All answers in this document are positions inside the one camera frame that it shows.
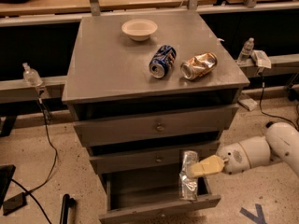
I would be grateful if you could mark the clear bottle on left rail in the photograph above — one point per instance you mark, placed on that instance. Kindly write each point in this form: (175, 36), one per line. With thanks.
(31, 76)

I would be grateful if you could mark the grey bottom drawer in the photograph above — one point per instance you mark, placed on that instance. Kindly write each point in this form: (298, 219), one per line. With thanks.
(151, 192)

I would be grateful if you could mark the black post on floor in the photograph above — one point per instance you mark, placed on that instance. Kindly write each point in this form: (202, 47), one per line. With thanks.
(67, 203)

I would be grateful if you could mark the white box on floor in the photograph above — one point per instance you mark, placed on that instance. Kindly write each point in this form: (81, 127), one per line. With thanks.
(247, 102)

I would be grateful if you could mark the white paper packet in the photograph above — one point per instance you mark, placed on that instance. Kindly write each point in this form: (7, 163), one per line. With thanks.
(261, 59)

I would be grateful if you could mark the clear water bottle right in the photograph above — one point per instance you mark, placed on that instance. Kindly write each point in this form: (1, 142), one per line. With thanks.
(246, 51)

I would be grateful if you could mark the grey drawer cabinet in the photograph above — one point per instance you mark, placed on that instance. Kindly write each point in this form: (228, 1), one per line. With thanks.
(109, 74)

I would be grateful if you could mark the blue crushed soda can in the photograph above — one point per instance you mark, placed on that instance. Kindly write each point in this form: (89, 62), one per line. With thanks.
(162, 61)

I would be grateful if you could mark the grey drawer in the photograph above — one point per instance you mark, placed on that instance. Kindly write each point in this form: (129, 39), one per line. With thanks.
(151, 157)
(161, 122)
(151, 192)

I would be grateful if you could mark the black power adapter left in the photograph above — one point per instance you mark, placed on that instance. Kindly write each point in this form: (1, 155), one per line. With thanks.
(13, 204)

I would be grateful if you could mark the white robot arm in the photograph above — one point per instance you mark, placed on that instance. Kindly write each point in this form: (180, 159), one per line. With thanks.
(279, 143)

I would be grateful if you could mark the grey middle drawer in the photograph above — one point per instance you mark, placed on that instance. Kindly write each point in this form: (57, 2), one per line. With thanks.
(151, 157)

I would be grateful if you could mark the grey top drawer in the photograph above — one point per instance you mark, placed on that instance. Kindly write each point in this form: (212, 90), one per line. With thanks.
(161, 122)

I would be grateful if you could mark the black monitor edge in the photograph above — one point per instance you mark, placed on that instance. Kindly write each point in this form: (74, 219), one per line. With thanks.
(6, 174)

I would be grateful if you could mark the silver crushed redbull can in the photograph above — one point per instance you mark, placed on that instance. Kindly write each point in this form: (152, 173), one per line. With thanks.
(188, 187)

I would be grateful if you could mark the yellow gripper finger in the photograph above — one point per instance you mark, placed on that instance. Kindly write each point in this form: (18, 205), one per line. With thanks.
(208, 166)

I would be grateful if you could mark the orange crushed soda can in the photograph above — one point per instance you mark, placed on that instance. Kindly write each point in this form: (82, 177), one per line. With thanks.
(199, 65)

